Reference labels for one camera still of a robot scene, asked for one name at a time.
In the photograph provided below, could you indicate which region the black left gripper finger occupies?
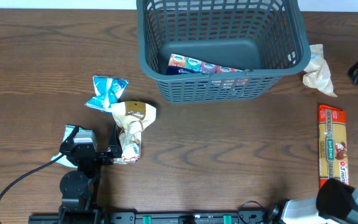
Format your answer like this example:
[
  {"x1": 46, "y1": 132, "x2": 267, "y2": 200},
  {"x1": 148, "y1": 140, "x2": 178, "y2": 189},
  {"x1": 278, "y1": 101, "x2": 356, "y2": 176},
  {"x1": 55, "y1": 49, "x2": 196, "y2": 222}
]
[
  {"x1": 61, "y1": 125, "x2": 80, "y2": 146},
  {"x1": 107, "y1": 124, "x2": 122, "y2": 158}
]

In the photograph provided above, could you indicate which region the beige brown snack bag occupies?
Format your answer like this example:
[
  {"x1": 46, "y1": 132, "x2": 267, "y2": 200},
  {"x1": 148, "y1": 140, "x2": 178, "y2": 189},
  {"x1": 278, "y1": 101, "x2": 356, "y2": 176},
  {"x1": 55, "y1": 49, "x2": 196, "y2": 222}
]
[{"x1": 111, "y1": 101, "x2": 157, "y2": 164}]

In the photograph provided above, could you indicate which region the beige paper bag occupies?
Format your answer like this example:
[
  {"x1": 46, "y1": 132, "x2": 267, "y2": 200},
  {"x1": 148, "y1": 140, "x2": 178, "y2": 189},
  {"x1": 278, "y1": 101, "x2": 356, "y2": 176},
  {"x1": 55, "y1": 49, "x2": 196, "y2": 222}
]
[{"x1": 297, "y1": 44, "x2": 337, "y2": 98}]

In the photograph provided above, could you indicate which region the San Remo spaghetti packet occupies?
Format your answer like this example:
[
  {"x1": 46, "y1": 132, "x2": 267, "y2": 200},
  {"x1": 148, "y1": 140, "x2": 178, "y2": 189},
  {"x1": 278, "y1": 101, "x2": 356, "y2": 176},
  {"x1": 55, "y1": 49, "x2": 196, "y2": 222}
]
[{"x1": 318, "y1": 105, "x2": 349, "y2": 187}]

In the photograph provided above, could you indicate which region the Kleenex tissue multipack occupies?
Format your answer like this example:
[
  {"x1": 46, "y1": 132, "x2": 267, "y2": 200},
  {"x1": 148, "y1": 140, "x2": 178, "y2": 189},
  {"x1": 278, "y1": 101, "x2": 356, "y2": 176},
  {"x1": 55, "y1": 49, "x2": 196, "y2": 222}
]
[{"x1": 165, "y1": 53, "x2": 249, "y2": 94}]

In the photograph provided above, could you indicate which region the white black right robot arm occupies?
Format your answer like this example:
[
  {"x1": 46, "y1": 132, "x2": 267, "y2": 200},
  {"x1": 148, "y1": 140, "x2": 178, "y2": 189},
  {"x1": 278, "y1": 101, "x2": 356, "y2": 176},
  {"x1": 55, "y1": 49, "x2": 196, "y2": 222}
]
[{"x1": 265, "y1": 105, "x2": 358, "y2": 223}]

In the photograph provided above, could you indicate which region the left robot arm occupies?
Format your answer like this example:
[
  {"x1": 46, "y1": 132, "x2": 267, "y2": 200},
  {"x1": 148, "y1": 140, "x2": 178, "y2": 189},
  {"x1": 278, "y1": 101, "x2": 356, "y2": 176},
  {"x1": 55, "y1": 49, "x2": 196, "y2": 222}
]
[{"x1": 58, "y1": 126, "x2": 122, "y2": 224}]

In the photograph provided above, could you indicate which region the teal white snack bag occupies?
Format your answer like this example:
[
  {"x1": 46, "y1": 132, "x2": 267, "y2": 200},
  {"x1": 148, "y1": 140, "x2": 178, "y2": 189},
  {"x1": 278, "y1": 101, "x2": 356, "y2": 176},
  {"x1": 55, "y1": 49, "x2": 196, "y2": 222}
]
[{"x1": 50, "y1": 124, "x2": 88, "y2": 169}]

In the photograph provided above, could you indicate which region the blue white snack bag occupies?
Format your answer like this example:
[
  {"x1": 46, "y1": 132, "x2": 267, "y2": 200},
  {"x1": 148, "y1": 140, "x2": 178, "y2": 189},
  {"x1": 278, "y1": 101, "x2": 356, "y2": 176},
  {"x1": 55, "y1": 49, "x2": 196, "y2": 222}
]
[{"x1": 85, "y1": 75, "x2": 129, "y2": 113}]

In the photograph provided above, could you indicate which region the grey plastic basket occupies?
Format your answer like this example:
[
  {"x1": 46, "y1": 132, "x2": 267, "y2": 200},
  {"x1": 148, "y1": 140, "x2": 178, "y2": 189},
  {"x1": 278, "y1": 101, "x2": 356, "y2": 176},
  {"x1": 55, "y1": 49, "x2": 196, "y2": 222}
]
[{"x1": 136, "y1": 0, "x2": 311, "y2": 104}]

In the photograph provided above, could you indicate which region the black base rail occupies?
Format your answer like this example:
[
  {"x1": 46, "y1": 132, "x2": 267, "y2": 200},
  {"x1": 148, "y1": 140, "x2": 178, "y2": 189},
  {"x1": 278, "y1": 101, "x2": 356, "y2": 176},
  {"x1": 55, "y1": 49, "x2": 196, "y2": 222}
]
[{"x1": 28, "y1": 210, "x2": 267, "y2": 224}]

